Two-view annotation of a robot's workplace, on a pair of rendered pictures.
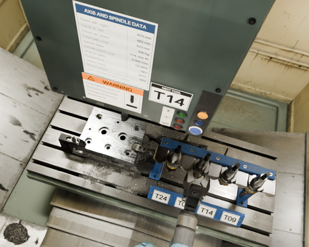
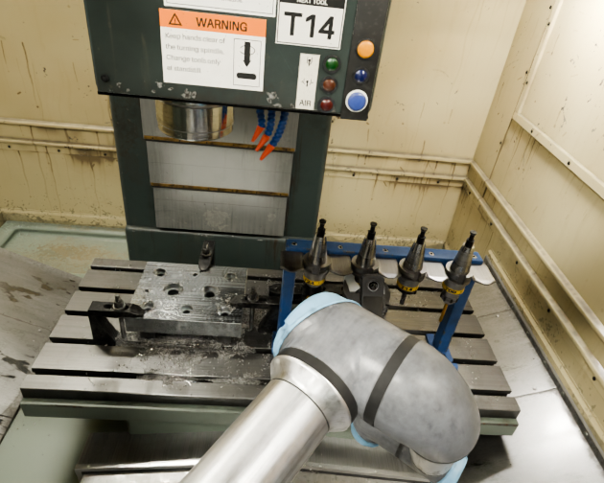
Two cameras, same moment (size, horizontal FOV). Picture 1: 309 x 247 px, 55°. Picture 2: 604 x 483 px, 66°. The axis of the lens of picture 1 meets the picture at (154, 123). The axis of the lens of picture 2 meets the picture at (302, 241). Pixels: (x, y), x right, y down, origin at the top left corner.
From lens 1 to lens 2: 0.56 m
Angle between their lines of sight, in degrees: 27
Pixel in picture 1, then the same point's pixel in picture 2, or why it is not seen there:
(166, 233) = (331, 458)
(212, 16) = not seen: outside the picture
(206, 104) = (368, 16)
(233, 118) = not seen: hidden behind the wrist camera
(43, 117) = (43, 333)
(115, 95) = (219, 53)
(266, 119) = not seen: hidden behind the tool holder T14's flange
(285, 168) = (479, 310)
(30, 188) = (23, 464)
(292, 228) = (536, 385)
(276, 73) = (410, 203)
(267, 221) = (495, 375)
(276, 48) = (400, 160)
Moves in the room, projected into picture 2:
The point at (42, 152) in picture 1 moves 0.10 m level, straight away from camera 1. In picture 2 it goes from (53, 355) to (32, 333)
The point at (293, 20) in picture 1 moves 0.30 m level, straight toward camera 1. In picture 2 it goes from (410, 112) to (402, 139)
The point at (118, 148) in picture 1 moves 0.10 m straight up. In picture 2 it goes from (206, 308) to (206, 278)
